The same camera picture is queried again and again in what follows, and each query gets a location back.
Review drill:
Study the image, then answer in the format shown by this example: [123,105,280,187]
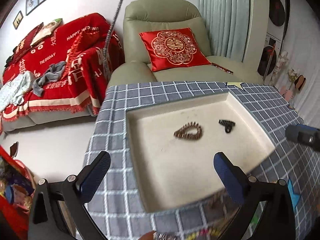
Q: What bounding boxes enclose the white clothes on sofa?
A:
[0,70,35,112]

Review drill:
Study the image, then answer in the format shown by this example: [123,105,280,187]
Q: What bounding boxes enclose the grey jewelry tray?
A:
[126,92,275,213]

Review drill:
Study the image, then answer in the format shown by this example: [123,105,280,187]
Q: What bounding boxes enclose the red pillow on sofa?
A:
[12,23,43,63]

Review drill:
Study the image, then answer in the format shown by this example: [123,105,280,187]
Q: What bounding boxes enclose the grey cloth on sofa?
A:
[32,61,67,97]

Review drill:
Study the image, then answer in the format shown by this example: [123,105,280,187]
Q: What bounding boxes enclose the sofa with red blanket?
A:
[1,13,124,132]

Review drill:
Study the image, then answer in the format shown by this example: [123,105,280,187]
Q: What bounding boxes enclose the lower washing machine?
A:
[257,34,282,85]

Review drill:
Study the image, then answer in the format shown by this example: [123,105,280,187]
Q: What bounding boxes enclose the teal curtain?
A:
[199,0,250,62]

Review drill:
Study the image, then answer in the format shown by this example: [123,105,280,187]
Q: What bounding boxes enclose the grey flexible phone stand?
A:
[101,0,144,81]

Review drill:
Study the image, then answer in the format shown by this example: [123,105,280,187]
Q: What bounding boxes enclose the small picture frame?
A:
[13,11,23,29]

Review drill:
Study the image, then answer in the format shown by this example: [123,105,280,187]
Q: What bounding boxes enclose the red embroidered cushion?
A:
[139,28,212,72]

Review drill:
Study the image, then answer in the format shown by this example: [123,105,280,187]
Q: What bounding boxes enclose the brown spiral hair tie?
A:
[173,121,203,141]

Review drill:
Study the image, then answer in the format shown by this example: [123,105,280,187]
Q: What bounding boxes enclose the grey checkered tablecloth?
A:
[84,81,319,239]

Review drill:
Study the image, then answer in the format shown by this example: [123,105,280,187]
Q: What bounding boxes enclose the green leather armchair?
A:
[108,0,263,87]

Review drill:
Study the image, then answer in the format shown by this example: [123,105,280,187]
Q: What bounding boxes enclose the black hair claw clip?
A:
[219,119,235,133]

